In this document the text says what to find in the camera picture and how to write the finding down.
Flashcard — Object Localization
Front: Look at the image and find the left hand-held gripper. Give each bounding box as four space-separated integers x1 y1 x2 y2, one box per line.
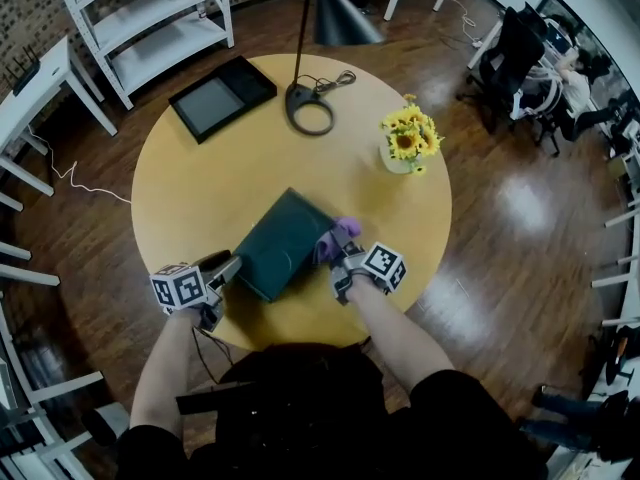
149 249 245 333

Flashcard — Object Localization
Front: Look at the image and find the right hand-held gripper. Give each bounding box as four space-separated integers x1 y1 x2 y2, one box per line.
328 231 408 307

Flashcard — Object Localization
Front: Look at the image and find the purple cloth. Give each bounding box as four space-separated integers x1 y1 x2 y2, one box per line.
313 216 362 265

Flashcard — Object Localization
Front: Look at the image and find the dark green box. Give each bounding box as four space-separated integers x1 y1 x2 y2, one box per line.
233 186 335 303

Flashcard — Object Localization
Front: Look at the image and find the person's left forearm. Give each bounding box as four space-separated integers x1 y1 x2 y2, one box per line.
129 307 194 439

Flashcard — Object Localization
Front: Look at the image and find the person's right forearm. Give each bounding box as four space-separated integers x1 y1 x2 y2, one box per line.
347 280 454 404

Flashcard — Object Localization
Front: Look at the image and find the white vase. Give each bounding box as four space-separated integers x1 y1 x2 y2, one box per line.
378 140 419 174

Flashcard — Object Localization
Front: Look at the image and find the yellow sunflower bouquet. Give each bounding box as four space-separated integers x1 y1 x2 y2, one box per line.
380 93 445 177

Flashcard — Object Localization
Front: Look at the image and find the black flat box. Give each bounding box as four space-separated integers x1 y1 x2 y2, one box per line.
168 55 278 145

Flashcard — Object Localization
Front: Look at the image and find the person's black clothing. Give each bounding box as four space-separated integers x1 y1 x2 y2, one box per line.
117 342 546 480

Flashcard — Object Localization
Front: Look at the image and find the grey trash bin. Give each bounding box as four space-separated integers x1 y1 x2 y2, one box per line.
82 402 130 447

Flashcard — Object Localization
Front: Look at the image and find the black desk lamp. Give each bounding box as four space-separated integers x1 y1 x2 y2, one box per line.
284 0 385 136

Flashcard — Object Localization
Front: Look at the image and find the white shelf unit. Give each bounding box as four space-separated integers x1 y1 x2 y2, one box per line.
52 0 235 111

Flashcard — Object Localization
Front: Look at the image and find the black office chair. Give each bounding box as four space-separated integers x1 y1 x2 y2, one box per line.
457 2 561 157

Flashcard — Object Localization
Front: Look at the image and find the white side table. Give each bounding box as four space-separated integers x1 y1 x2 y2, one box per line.
0 35 119 197

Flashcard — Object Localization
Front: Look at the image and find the black router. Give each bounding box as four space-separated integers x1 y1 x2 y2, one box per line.
4 45 41 94

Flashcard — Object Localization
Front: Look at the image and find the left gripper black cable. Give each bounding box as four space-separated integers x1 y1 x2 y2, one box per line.
192 325 236 384

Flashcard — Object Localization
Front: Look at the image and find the black lamp cable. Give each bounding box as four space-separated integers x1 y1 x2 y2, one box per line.
297 69 357 94

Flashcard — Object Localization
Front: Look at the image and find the white floor cable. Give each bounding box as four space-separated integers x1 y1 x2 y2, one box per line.
434 0 484 49
29 127 132 203

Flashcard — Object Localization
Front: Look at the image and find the white frame rack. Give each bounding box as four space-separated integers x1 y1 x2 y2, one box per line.
589 207 640 329
0 237 106 480

